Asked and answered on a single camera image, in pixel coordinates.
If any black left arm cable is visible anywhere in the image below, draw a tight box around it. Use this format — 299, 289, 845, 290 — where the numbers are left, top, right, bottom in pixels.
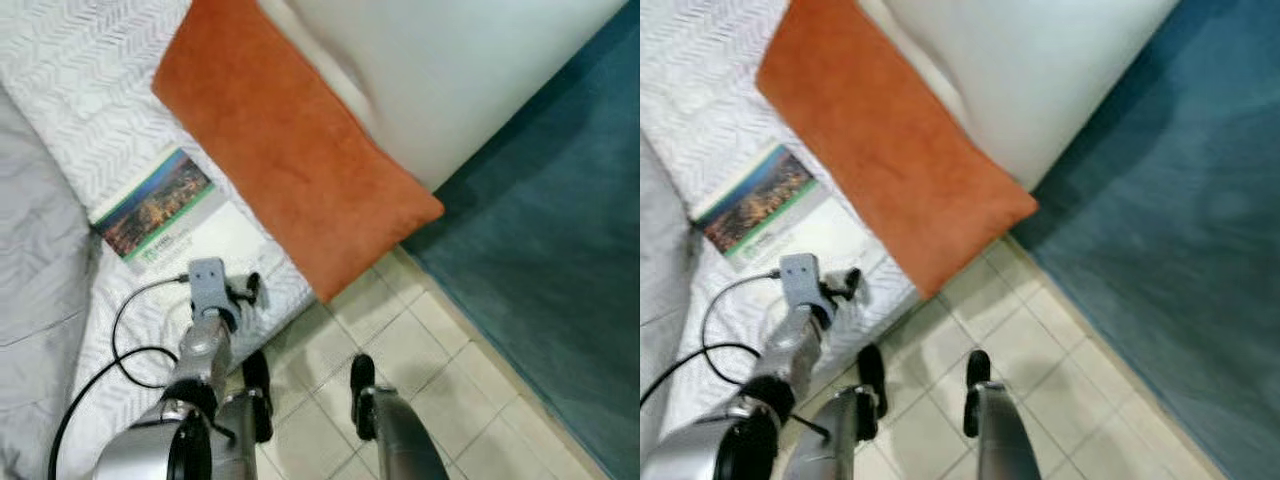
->
640, 269, 785, 409
48, 274, 193, 480

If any cream upholstered bed headboard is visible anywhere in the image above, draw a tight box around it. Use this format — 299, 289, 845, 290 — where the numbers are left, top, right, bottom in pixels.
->
858, 0, 1183, 192
254, 0, 627, 192

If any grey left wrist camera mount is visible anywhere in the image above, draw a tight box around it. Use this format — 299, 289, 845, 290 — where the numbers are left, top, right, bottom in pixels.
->
187, 257, 230, 312
779, 252, 824, 307

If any white book with city photo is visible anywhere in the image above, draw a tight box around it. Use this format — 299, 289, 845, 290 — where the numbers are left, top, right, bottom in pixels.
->
693, 141, 873, 273
88, 146, 267, 280

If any robot left leg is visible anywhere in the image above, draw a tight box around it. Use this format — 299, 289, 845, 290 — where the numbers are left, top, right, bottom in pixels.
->
788, 344, 888, 480
213, 349, 277, 480

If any white patterned mattress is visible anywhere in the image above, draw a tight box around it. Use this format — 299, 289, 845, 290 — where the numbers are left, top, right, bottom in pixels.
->
640, 0, 923, 446
0, 0, 323, 480

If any orange rectangular pillow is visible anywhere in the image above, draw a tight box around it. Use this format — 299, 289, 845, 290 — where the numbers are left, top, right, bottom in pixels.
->
151, 0, 447, 304
754, 0, 1040, 300

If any grey crumpled blanket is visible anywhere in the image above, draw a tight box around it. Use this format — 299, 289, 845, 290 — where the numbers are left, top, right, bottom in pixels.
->
640, 128, 703, 411
0, 84, 103, 480

